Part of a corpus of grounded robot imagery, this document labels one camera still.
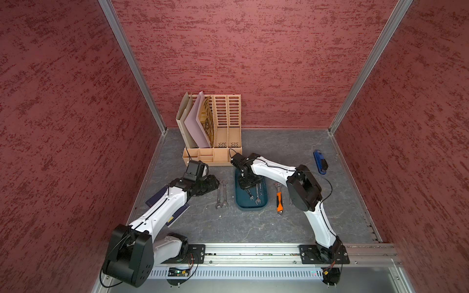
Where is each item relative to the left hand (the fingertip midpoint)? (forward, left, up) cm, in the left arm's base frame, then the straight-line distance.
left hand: (215, 187), depth 85 cm
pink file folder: (+25, +11, +17) cm, 32 cm away
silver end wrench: (+7, -4, -8) cm, 11 cm away
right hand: (+4, -17, -9) cm, 19 cm away
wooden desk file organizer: (+49, +1, -2) cm, 49 cm away
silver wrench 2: (-2, -21, -8) cm, 23 cm away
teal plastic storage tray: (-2, -14, -8) cm, 16 cm away
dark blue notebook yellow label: (-11, +17, -7) cm, 22 cm away
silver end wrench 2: (-5, -2, -8) cm, 10 cm away
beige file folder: (+23, +16, +12) cm, 31 cm away
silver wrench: (-1, -18, -7) cm, 19 cm away
